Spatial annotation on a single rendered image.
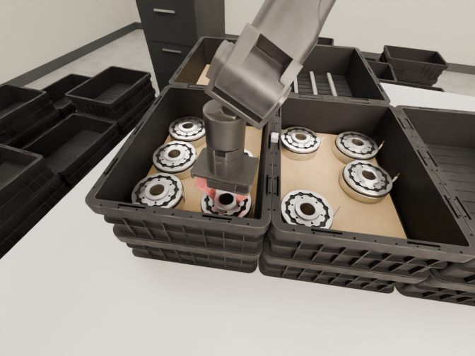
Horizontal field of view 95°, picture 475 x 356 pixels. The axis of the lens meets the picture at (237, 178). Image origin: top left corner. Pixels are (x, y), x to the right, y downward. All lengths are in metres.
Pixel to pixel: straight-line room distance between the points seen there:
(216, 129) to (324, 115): 0.43
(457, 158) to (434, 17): 3.25
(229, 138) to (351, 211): 0.33
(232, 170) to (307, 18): 0.20
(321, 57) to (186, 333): 0.98
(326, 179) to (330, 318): 0.29
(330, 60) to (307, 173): 0.58
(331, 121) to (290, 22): 0.45
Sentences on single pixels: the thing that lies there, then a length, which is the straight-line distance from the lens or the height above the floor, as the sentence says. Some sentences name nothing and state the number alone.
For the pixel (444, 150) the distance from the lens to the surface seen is 0.83.
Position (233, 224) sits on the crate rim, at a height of 0.93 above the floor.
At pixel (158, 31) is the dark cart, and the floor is 0.68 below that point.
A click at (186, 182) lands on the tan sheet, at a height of 0.83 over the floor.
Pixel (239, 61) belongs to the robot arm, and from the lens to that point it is 0.24.
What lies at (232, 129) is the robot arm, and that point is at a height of 1.05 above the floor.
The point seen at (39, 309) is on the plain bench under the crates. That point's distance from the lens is 0.66.
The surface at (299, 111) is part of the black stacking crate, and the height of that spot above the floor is 0.89.
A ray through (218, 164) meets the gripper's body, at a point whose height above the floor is 0.99.
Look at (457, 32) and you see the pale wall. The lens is 4.11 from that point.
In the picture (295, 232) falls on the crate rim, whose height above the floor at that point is 0.93.
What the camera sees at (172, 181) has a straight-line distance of 0.48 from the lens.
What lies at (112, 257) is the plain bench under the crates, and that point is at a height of 0.70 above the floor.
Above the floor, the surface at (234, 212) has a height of 0.86.
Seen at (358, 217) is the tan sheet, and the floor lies 0.83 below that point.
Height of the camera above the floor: 1.22
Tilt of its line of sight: 50 degrees down
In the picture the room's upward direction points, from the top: 2 degrees clockwise
